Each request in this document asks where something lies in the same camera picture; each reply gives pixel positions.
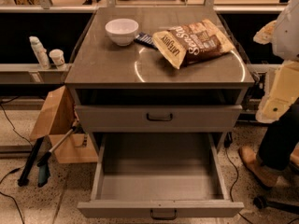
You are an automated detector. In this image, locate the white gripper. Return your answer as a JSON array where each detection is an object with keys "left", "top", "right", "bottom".
[{"left": 253, "top": 21, "right": 299, "bottom": 123}]

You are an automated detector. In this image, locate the brown and yellow chip bag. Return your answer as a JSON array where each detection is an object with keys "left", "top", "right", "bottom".
[{"left": 152, "top": 20, "right": 235, "bottom": 69}]

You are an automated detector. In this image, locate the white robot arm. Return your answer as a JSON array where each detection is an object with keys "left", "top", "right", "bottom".
[{"left": 253, "top": 0, "right": 299, "bottom": 123}]

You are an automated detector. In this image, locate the closed upper grey drawer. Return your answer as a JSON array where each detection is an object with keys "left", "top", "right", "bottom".
[{"left": 76, "top": 105, "right": 241, "bottom": 133}]

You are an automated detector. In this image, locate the grey drawer cabinet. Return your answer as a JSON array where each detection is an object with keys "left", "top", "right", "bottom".
[{"left": 64, "top": 6, "right": 256, "bottom": 219}]

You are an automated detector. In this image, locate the open grey middle drawer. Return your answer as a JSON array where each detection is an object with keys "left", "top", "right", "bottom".
[{"left": 78, "top": 133, "right": 244, "bottom": 220}]

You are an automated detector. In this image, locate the dark trouser leg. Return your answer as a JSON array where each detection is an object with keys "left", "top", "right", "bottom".
[{"left": 257, "top": 100, "right": 299, "bottom": 172}]

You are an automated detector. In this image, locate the tan work boot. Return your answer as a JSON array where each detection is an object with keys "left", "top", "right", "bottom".
[{"left": 238, "top": 146, "right": 278, "bottom": 189}]

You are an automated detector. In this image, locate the black chair base leg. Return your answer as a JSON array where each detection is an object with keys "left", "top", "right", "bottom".
[{"left": 253, "top": 196, "right": 299, "bottom": 215}]

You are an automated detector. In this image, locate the dark blue snack bar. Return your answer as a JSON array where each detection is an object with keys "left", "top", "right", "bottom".
[{"left": 134, "top": 33, "right": 156, "bottom": 49}]

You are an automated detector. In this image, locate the white ceramic bowl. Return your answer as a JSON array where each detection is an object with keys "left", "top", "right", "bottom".
[{"left": 105, "top": 19, "right": 139, "bottom": 46}]

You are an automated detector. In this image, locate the brown cardboard box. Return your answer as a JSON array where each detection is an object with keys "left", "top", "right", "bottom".
[{"left": 30, "top": 86, "right": 98, "bottom": 163}]

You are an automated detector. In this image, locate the white paper cup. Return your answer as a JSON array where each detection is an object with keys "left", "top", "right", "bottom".
[{"left": 50, "top": 49, "right": 65, "bottom": 69}]

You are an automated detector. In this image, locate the white spray bottle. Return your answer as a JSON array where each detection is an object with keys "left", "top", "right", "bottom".
[{"left": 29, "top": 36, "right": 50, "bottom": 70}]

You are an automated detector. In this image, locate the black and teal grabber tool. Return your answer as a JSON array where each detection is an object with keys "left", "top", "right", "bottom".
[{"left": 37, "top": 126, "right": 76, "bottom": 188}]

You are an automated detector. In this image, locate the black floor cable left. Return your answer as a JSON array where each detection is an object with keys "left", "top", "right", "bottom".
[{"left": 0, "top": 103, "right": 34, "bottom": 224}]

